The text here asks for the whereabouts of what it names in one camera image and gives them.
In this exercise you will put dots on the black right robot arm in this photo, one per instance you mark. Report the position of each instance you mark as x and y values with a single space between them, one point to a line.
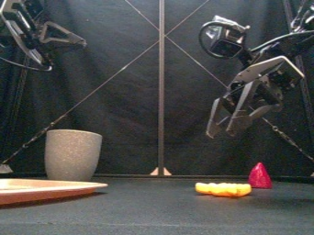
286 39

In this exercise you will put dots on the yellow toy fries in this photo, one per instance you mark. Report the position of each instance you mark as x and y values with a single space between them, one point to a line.
222 189

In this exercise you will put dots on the red toy strawberry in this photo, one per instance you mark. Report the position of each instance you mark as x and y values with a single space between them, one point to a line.
259 177

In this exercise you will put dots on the black backdrop cloth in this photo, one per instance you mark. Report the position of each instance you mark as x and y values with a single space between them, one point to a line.
122 137

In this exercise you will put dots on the grey speckled cup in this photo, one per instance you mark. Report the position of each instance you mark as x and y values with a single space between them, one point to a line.
72 156

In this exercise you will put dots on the black frame post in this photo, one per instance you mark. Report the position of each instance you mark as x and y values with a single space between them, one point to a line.
160 107

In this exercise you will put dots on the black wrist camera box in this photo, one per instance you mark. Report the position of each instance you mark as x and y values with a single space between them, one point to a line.
227 42

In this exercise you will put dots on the white post foot bracket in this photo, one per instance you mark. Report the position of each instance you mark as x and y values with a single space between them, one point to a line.
160 172
4 169

